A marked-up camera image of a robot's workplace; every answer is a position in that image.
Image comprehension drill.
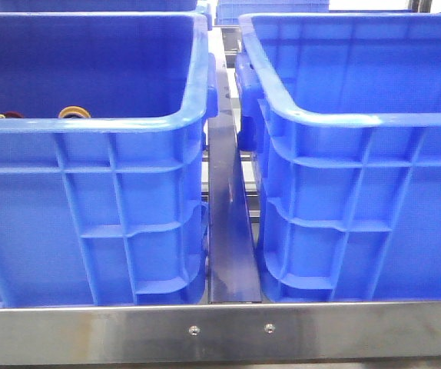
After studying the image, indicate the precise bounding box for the metal divider bar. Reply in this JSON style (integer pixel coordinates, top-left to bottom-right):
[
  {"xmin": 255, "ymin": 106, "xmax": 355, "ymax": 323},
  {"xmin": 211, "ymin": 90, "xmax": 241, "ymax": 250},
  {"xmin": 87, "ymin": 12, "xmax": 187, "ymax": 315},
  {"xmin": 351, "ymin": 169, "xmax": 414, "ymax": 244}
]
[{"xmin": 207, "ymin": 58, "xmax": 262, "ymax": 304}]

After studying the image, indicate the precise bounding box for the far left blue bin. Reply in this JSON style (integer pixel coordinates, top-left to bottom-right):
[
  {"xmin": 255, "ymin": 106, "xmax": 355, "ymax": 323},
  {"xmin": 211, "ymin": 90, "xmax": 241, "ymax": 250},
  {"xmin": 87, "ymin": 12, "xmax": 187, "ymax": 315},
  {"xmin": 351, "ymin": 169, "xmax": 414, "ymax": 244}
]
[{"xmin": 0, "ymin": 0, "xmax": 211, "ymax": 15}]

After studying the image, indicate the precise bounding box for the left blue plastic bin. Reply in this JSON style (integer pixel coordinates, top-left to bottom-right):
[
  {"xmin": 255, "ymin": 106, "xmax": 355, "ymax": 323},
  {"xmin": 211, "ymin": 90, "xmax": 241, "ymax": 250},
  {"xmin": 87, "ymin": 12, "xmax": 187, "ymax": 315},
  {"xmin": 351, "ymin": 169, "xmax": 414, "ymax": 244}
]
[{"xmin": 0, "ymin": 12, "xmax": 217, "ymax": 308}]

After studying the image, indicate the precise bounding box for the far blue crate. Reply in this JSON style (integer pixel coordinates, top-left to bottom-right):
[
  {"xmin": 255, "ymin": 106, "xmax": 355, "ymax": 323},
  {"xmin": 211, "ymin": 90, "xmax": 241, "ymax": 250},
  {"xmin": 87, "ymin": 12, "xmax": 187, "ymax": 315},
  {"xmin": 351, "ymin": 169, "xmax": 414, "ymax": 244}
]
[{"xmin": 215, "ymin": 0, "xmax": 330, "ymax": 25}]

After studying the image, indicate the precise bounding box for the blue plastic bin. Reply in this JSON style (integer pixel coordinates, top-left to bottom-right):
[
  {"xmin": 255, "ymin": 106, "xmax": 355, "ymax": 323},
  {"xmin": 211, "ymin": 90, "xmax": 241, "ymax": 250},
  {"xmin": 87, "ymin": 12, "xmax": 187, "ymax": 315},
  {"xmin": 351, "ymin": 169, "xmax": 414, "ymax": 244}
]
[
  {"xmin": 236, "ymin": 13, "xmax": 441, "ymax": 302},
  {"xmin": 0, "ymin": 12, "xmax": 217, "ymax": 308}
]

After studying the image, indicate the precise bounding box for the right blue plastic bin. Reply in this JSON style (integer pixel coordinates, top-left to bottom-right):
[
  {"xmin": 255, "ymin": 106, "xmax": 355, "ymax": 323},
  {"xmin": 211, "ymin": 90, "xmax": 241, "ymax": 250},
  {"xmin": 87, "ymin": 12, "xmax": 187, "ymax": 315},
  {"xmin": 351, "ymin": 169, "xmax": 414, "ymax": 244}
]
[{"xmin": 236, "ymin": 13, "xmax": 441, "ymax": 302}]

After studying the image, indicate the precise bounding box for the stainless steel front rail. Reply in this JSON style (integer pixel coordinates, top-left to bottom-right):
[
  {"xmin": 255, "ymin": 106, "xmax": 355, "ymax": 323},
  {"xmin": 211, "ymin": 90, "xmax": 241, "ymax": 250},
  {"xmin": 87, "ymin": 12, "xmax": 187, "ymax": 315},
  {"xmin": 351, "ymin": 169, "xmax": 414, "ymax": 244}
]
[{"xmin": 0, "ymin": 301, "xmax": 441, "ymax": 366}]

